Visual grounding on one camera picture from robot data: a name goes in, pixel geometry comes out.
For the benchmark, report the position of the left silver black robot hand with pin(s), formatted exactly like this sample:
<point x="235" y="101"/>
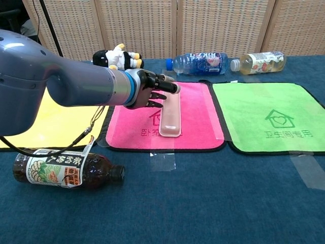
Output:
<point x="144" y="94"/>

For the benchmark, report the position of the pink rectangular case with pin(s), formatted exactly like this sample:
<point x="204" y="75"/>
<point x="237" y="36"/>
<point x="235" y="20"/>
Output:
<point x="171" y="119"/>

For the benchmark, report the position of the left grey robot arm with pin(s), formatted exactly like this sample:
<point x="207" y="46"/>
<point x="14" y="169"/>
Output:
<point x="76" y="84"/>

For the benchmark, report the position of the pink microfibre cloth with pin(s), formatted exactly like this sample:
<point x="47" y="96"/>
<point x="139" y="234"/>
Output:
<point x="198" y="114"/>

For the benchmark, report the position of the yellow microfibre cloth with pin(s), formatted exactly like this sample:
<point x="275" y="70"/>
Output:
<point x="63" y="127"/>

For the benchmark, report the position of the green microfibre cloth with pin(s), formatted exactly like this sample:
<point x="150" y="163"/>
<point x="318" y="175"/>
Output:
<point x="254" y="101"/>

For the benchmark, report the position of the black white plush toy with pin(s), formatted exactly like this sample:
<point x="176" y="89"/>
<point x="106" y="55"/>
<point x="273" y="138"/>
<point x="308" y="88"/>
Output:
<point x="119" y="57"/>

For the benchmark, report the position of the clear bottle blue label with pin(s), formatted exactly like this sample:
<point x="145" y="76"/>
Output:
<point x="200" y="63"/>

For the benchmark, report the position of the woven folding screen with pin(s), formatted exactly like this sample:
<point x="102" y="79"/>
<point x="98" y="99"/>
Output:
<point x="142" y="25"/>

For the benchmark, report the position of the crinkled clear tape strip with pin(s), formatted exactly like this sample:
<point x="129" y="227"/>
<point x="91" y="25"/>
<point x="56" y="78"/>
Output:
<point x="214" y="114"/>

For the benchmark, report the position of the black tripod stand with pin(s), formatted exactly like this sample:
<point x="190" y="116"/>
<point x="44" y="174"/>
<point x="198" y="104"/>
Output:
<point x="52" y="33"/>

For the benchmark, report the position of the yellow tea bottle white cap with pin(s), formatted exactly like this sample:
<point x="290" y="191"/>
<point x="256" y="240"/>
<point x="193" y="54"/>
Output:
<point x="259" y="63"/>

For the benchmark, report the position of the blue felt table cover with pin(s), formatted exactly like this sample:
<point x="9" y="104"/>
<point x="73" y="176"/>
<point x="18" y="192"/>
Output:
<point x="177" y="208"/>

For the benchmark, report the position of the dark tea bottle white label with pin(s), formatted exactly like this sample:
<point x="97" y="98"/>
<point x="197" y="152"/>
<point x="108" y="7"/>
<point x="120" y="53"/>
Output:
<point x="50" y="167"/>

